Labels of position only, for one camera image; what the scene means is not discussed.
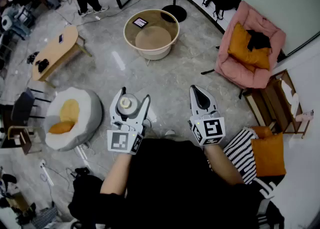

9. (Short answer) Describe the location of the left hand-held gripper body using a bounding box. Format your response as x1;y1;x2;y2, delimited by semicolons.
106;118;146;156

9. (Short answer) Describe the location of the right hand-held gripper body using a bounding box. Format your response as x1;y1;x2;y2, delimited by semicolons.
187;109;226;146

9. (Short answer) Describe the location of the person's right forearm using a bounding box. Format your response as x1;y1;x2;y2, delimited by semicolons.
203;143;245;186

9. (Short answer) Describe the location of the person's left forearm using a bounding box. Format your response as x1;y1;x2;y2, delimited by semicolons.
99;150;133;196

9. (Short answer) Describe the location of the round glass coffee table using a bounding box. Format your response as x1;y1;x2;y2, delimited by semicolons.
123;8;180;61

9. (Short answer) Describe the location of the white grey beanbag chair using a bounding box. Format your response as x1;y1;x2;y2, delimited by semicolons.
43;87;104;152

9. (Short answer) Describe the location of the pink armchair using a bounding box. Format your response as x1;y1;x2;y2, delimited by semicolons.
214;0;287;90

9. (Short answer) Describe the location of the yellow round cushion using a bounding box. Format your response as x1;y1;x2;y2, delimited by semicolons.
59;98;81;123

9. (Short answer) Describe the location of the orange oval cushion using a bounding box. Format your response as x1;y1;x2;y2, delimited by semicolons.
48;120;76;135

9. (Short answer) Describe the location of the wooden side rack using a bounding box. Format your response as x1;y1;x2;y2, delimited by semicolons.
242;69;312;139

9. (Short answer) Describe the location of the orange square cushion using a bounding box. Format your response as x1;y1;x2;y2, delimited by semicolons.
250;125;287;178

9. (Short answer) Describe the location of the large orange cushion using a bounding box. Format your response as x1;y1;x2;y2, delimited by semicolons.
227;22;273;71

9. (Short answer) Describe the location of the person's black shirt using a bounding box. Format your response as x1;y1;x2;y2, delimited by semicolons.
67;137;286;229

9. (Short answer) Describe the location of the black cloth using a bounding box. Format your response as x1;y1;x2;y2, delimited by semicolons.
246;29;272;52

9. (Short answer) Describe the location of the oval wooden table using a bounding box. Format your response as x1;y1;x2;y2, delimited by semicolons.
31;24;93;89

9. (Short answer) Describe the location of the white power strip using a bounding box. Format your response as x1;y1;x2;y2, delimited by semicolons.
39;159;55;187

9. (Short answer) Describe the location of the black controller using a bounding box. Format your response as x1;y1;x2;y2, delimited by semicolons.
34;58;50;74

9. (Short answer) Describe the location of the black framed tree picture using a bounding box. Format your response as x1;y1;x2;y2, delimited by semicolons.
131;17;149;29

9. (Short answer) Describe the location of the black chair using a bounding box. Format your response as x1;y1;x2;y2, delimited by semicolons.
6;87;52;155

